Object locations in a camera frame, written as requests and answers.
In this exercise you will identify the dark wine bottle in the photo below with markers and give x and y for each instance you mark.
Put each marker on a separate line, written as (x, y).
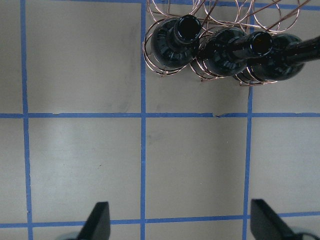
(286, 59)
(175, 41)
(227, 51)

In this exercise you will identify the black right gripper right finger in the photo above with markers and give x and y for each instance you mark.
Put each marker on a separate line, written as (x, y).
(265, 224)

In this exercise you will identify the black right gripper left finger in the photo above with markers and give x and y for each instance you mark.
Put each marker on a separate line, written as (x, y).
(97, 225)

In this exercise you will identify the copper wire bottle basket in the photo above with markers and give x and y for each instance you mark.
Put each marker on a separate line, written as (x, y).
(272, 16)

